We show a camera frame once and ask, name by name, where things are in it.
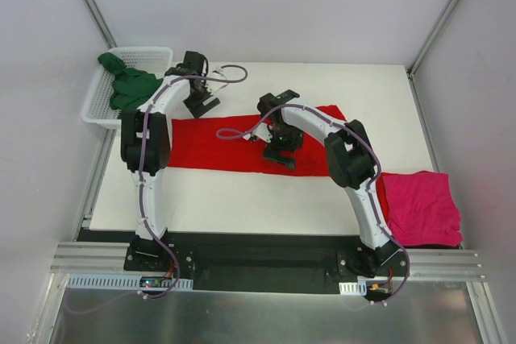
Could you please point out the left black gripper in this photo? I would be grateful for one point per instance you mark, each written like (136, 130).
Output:
(201, 106)

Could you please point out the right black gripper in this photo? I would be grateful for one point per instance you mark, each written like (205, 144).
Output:
(280, 155)

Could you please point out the red t shirt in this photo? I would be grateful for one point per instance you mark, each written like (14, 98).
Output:
(196, 146)

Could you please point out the pink t shirt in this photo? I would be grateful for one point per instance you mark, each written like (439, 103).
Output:
(421, 209)

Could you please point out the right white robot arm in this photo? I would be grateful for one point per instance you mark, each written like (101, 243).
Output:
(351, 164)

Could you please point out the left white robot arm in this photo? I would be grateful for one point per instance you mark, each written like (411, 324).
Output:
(146, 136)

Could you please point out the green t shirt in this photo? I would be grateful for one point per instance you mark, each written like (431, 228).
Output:
(130, 87)

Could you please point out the white plastic basket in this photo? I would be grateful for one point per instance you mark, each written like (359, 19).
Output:
(96, 108)

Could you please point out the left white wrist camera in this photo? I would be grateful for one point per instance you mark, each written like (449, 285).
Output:
(217, 80)

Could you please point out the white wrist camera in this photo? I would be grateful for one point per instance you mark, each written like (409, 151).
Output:
(217, 80)
(261, 132)

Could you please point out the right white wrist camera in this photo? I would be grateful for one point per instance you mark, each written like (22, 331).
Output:
(261, 132)

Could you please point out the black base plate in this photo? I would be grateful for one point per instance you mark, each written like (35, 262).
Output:
(263, 263)

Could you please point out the right white cable duct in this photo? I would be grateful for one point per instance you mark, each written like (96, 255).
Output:
(352, 288)

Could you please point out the white cable duct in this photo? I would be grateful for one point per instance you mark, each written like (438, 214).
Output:
(352, 288)
(119, 282)

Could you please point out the aluminium frame rail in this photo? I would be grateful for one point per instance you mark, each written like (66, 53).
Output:
(425, 264)

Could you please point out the left white cable duct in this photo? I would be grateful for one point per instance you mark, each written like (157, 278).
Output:
(119, 282)

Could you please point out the right aluminium corner post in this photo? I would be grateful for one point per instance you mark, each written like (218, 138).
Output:
(440, 23)

